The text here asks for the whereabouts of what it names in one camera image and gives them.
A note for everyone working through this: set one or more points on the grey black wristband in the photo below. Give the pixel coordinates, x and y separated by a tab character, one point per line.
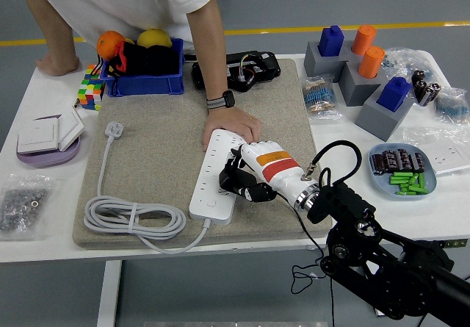
220	101

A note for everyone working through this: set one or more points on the white wall switch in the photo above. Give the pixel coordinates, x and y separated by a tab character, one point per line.
36	136
71	128

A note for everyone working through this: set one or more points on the black cloth pouch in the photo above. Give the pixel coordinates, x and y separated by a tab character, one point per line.
163	62

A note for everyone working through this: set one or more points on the colourful puzzle cube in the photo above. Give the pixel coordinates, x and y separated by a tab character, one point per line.
90	95

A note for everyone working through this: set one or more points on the person's right hand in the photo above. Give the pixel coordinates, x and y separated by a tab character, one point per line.
58	66

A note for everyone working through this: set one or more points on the person's right forearm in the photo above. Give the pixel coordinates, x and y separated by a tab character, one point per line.
51	22

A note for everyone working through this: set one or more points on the blue square peg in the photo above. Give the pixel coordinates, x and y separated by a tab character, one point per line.
393	95
330	42

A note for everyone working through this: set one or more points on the orange cylinder peg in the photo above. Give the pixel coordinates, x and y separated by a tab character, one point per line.
363	40
371	62

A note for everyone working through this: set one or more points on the black pouch with red trim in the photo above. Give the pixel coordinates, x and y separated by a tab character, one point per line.
128	62

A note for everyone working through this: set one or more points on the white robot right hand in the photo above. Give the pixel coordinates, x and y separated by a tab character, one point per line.
282	180

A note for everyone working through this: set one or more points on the person's left forearm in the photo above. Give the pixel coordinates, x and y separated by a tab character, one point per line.
209	47

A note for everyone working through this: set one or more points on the green cylinder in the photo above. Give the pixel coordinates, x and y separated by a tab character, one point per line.
405	193
418	190
400	175
413	180
422	180
399	181

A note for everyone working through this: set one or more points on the bagged white wall socket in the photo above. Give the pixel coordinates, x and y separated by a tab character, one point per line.
448	158

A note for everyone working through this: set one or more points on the orange fruit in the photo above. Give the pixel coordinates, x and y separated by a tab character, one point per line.
108	44

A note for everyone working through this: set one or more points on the grey-brown mat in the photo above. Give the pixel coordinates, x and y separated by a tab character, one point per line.
154	150

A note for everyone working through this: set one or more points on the person's left hand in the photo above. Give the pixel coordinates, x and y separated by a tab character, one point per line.
229	119

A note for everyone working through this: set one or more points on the white table leg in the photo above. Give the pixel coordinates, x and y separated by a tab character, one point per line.
109	294

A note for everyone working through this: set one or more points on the white power strip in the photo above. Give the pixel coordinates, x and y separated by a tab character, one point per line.
205	180

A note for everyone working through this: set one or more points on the purple oval tray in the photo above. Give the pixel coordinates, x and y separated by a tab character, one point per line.
47	159

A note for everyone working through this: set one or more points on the black table control panel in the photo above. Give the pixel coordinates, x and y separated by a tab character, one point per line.
457	243

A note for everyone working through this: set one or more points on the blue plastic bin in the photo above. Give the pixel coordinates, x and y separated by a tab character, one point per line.
147	84

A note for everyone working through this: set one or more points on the light blue plate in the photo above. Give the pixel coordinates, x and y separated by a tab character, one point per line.
432	182

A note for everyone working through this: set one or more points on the bag of tan-taped resistors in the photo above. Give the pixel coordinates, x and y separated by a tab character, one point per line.
319	97

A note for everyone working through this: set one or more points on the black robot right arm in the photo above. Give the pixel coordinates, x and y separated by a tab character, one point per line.
338	202

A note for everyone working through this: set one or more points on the small yellow fruit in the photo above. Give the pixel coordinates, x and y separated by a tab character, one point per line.
129	41

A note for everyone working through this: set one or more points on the person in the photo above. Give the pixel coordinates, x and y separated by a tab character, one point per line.
121	3

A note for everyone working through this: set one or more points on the bag of metal nuts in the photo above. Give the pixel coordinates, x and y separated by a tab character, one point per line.
22	205

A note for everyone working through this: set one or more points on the grey socket block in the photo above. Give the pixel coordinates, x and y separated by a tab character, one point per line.
374	121
316	66
354	88

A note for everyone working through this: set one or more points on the black open electronic device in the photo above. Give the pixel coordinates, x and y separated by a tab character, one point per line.
264	66

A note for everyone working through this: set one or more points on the small metal connector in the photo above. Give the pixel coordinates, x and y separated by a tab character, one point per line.
76	103

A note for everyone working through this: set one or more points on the yellow lemon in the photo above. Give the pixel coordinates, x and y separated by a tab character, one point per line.
154	38

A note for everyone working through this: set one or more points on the bag of blue resistors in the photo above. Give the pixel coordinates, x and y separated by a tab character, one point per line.
451	108
404	60

